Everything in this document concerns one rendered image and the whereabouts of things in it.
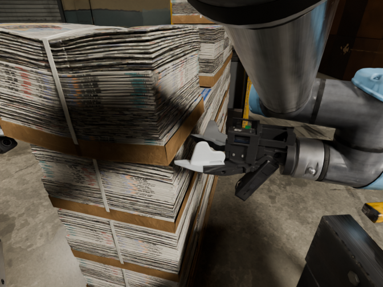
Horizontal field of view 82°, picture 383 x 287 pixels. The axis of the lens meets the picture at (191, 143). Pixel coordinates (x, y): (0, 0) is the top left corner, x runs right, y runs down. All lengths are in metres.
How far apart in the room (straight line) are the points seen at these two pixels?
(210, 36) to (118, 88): 0.62
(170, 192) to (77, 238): 0.41
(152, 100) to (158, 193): 0.25
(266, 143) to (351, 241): 0.19
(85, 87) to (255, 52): 0.33
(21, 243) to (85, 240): 0.86
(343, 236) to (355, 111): 0.19
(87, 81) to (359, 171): 0.46
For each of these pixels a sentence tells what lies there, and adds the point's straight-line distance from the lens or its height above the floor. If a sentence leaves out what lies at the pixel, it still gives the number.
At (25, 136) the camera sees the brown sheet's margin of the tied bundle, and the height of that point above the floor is 0.87.
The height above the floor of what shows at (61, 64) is 1.02.
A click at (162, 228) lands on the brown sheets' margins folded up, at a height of 0.62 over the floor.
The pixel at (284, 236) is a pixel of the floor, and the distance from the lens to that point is 1.48.
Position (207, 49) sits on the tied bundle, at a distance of 0.95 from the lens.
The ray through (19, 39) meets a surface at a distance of 0.50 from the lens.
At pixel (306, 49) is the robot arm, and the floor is 1.07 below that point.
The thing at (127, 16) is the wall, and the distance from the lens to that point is 7.54.
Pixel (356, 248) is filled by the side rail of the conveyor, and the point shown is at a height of 0.80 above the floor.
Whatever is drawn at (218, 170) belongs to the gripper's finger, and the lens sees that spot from 0.40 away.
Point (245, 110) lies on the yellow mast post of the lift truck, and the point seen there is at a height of 0.33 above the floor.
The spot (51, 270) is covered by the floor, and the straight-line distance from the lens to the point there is 1.44.
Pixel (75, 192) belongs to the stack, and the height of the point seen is 0.69.
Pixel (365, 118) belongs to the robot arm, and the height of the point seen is 0.96.
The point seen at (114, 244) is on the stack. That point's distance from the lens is 0.78.
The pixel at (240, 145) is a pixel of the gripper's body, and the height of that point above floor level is 0.89.
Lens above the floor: 1.09
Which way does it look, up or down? 29 degrees down
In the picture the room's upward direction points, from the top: straight up
